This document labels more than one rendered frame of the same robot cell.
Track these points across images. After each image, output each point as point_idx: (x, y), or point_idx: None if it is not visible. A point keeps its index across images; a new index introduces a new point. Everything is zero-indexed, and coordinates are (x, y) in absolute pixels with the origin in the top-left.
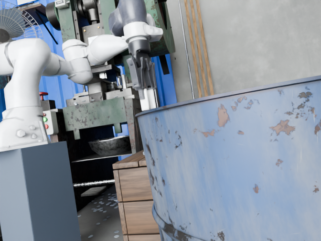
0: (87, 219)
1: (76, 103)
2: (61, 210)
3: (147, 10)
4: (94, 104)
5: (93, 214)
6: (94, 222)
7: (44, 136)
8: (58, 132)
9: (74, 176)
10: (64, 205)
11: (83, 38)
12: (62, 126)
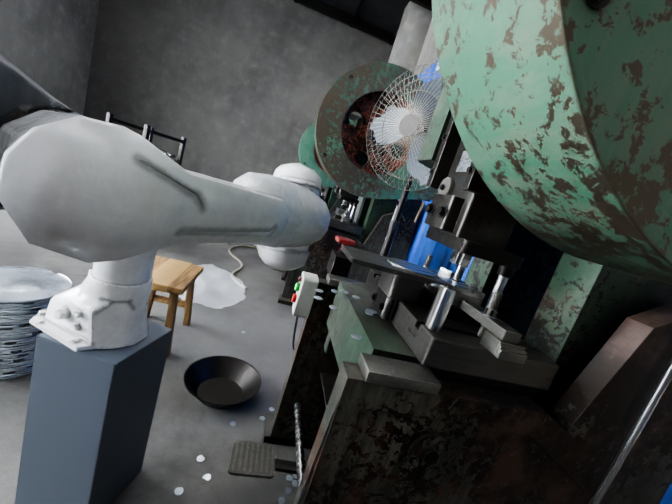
0: (250, 478)
1: (372, 286)
2: (68, 451)
3: (519, 62)
4: (352, 315)
5: (273, 481)
6: (234, 498)
7: (89, 336)
8: (313, 318)
9: (314, 396)
10: (76, 451)
11: (458, 149)
12: (328, 311)
